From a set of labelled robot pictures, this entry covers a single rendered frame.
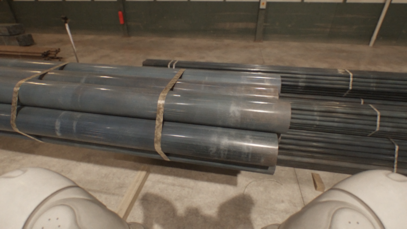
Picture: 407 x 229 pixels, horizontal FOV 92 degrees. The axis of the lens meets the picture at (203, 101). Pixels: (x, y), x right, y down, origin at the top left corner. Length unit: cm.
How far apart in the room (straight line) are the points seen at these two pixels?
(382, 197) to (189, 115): 70
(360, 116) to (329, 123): 31
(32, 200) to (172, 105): 62
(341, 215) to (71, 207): 44
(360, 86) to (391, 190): 245
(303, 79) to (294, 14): 675
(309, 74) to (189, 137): 205
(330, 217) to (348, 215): 3
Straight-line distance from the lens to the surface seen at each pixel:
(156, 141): 100
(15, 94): 150
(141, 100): 102
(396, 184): 58
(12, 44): 1065
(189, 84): 110
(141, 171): 251
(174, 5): 948
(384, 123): 272
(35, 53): 729
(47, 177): 56
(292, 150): 247
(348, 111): 254
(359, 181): 55
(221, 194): 235
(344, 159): 266
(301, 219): 46
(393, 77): 314
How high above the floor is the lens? 189
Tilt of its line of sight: 29 degrees down
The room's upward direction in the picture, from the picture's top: straight up
